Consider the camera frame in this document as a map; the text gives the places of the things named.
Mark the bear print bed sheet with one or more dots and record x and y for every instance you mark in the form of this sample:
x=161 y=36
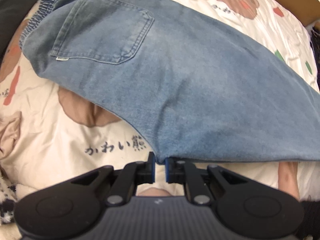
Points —
x=50 y=140

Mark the blue denim pants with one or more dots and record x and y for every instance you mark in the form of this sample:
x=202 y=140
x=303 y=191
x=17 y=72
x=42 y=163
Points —
x=187 y=80

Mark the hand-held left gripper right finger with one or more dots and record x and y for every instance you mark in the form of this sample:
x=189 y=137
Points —
x=168 y=170

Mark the white spotted fluffy cloth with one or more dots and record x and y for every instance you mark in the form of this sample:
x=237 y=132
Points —
x=7 y=200

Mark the beige crumpled garment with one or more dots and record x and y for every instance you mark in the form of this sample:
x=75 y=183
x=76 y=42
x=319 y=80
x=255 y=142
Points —
x=8 y=135

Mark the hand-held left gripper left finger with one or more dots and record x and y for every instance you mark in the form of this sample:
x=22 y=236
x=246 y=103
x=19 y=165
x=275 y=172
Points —
x=151 y=166

